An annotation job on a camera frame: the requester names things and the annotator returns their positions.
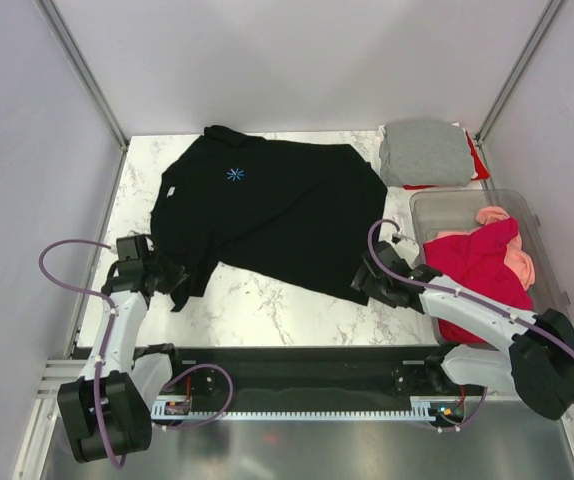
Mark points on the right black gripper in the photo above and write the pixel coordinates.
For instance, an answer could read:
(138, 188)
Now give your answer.
(369, 286)

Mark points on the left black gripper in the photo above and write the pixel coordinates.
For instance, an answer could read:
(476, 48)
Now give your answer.
(176, 275)

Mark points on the black t-shirt blue logo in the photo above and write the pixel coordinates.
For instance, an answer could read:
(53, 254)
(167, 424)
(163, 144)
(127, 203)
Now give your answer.
(294, 212)

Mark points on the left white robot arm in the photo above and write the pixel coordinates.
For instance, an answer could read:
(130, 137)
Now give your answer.
(106, 411)

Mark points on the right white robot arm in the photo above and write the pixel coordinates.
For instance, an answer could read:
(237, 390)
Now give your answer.
(524, 353)

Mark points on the clear plastic bin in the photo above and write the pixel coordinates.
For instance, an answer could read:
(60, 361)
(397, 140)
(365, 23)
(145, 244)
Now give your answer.
(434, 212)

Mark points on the magenta t-shirt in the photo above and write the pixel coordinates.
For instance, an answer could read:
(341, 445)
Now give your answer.
(476, 261)

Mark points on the folded grey t-shirt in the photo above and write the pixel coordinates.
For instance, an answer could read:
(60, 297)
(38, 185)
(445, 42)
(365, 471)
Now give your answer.
(420, 152)

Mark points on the salmon pink t-shirt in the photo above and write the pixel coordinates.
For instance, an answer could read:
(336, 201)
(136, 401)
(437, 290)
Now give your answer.
(516, 259)

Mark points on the folded red t-shirt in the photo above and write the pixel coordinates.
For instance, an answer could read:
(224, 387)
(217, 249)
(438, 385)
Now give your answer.
(480, 170)

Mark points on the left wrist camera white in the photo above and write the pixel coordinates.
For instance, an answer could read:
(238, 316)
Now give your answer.
(134, 248)

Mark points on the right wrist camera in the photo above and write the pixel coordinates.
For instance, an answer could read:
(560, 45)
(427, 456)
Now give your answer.
(407, 249)

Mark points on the slotted white cable duct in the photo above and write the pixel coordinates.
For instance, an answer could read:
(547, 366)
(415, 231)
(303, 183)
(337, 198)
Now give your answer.
(415, 409)

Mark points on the left aluminium frame post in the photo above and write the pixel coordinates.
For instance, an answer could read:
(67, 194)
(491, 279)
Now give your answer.
(75, 56)

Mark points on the aluminium frame post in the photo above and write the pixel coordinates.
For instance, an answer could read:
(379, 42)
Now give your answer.
(75, 56)
(522, 63)

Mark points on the right aluminium frame post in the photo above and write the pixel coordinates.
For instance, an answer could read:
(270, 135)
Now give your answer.
(522, 63)

